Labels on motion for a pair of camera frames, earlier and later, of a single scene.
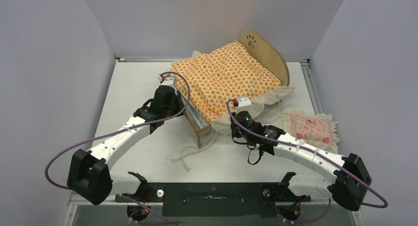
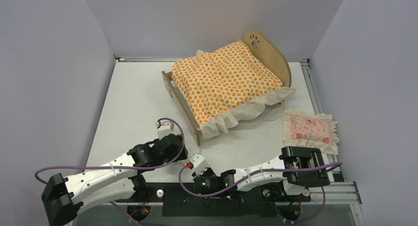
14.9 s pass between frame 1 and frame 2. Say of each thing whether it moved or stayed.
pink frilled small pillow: stayed
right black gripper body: moved
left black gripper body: moved
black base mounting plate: stayed
